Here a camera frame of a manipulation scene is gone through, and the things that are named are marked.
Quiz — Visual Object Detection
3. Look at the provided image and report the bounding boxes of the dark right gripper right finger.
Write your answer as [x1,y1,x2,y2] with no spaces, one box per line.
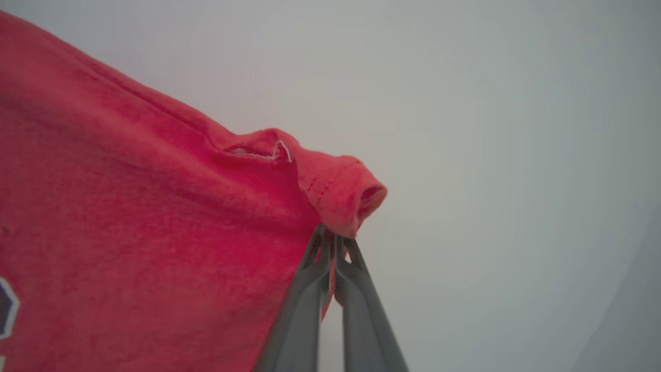
[334,236,409,372]

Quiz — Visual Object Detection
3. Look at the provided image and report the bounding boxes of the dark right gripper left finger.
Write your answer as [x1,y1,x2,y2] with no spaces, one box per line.
[254,224,332,372]

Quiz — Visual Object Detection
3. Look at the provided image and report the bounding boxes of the red and white jersey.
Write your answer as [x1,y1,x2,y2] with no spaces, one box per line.
[0,10,388,372]

